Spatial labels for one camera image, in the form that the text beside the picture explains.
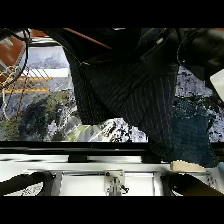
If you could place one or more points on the blue jeans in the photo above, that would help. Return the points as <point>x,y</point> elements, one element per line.
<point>193,140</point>

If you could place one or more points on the beige flat pad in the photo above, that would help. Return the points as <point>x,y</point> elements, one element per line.
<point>186,166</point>

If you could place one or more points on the navy striped shirt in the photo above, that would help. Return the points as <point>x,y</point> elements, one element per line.
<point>133,93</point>

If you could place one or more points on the brown clothes hanger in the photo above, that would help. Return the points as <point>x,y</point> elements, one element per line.
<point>90,39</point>

